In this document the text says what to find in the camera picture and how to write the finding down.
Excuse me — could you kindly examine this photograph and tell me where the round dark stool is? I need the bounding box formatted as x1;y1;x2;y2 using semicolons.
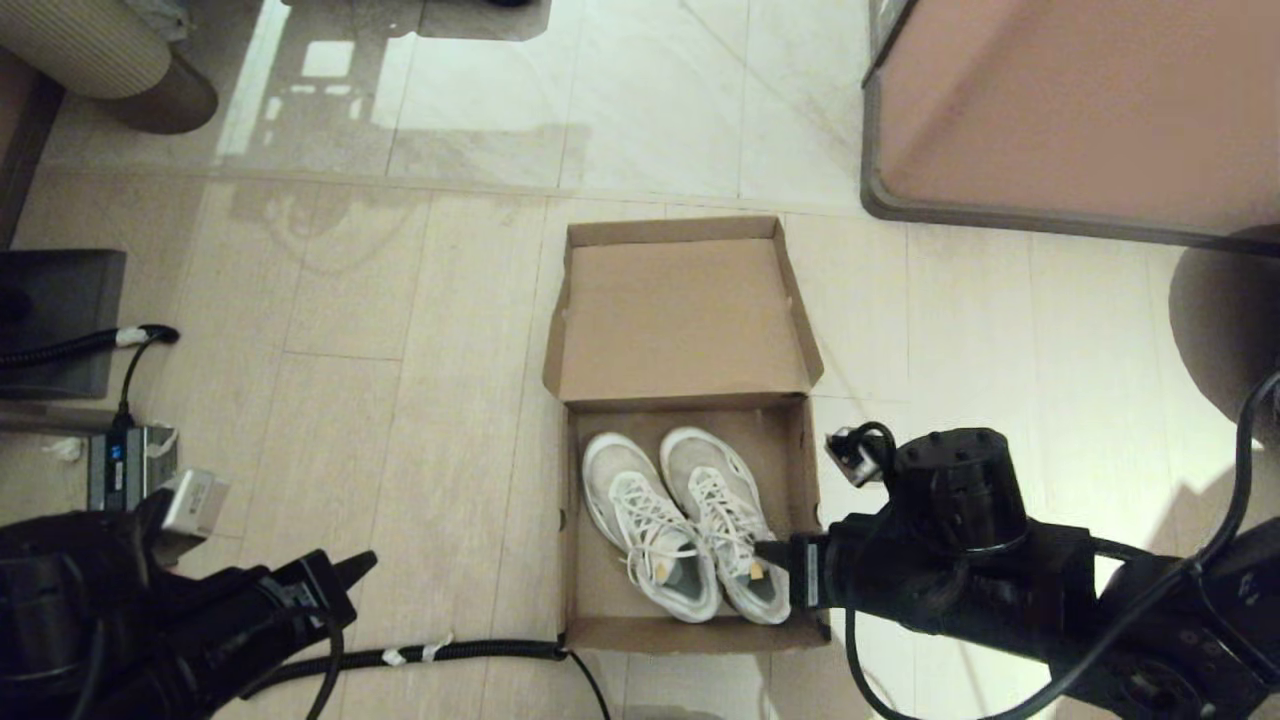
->
1167;228;1280;453

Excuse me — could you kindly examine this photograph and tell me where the black corrugated conduit with tape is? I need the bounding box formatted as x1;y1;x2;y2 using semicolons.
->
238;637;573;701

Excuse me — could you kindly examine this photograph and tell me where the dark grey flat box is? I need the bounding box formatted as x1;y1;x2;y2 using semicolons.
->
0;249;129;402

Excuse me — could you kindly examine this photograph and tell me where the thin black floor cable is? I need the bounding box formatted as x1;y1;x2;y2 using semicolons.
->
562;648;613;720

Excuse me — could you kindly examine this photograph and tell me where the brown round pedestal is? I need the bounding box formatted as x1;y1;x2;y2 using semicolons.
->
98;48;220;137

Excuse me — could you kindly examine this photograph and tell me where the large pink cabinet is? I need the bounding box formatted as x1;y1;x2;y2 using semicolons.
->
859;0;1280;253

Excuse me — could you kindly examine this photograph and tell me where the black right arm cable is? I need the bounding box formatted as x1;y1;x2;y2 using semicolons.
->
843;370;1280;720

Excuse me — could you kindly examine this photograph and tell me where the black conduit with white tip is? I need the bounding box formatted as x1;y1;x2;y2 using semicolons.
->
0;323;182;373

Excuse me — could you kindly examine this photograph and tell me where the brown cardboard box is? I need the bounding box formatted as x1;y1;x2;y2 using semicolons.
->
542;215;833;657

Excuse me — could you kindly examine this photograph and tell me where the beige ribbed cylinder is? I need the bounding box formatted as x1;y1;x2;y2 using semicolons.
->
0;0;175;101

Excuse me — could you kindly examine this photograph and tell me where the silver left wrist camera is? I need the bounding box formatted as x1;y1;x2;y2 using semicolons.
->
158;468;231;543

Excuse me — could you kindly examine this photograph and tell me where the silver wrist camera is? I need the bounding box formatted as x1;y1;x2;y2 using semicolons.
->
824;424;883;489
158;468;231;543

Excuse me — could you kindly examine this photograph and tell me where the white mesh lace-up sneaker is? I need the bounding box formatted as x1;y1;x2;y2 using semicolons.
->
659;426;794;627
581;431;722;624

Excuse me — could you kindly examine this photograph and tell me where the black adapter power cable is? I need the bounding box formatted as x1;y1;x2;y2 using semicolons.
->
116;335;171;433

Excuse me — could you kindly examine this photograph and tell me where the silver power adapter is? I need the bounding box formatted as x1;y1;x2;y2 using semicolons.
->
86;424;181;513

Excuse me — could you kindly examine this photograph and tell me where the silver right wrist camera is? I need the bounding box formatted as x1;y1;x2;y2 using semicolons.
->
824;424;883;489

